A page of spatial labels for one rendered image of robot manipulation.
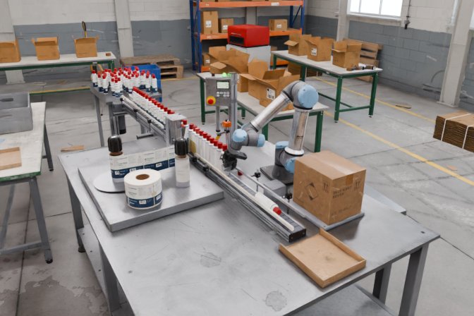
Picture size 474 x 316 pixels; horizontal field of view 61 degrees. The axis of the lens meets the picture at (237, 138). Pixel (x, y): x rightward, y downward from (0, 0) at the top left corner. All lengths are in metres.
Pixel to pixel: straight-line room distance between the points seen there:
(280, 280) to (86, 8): 8.58
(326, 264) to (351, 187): 0.46
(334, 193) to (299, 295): 0.58
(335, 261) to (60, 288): 2.05
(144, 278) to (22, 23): 8.38
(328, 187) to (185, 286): 0.84
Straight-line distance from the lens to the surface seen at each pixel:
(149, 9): 9.96
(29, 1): 9.78
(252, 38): 7.92
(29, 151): 3.52
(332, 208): 2.14
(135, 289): 1.84
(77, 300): 3.15
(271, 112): 2.40
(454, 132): 6.04
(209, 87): 2.56
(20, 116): 3.96
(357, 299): 2.74
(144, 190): 2.21
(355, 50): 6.59
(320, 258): 1.98
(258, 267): 1.90
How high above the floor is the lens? 2.03
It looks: 21 degrees down
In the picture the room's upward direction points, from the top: straight up
